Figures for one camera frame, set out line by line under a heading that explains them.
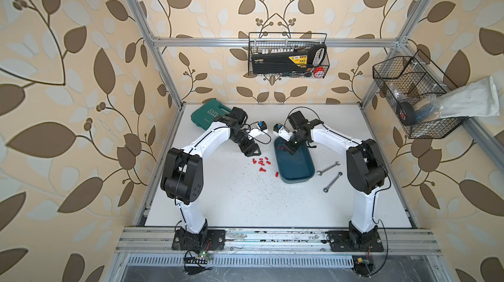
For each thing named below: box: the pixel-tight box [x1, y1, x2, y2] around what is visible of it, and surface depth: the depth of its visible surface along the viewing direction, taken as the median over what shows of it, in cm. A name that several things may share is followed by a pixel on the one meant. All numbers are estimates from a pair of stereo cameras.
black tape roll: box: [395, 101, 417, 126], surface depth 66 cm
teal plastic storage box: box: [274, 136, 315, 185], surface depth 92 cm
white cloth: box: [439, 76, 501, 119], surface depth 58 cm
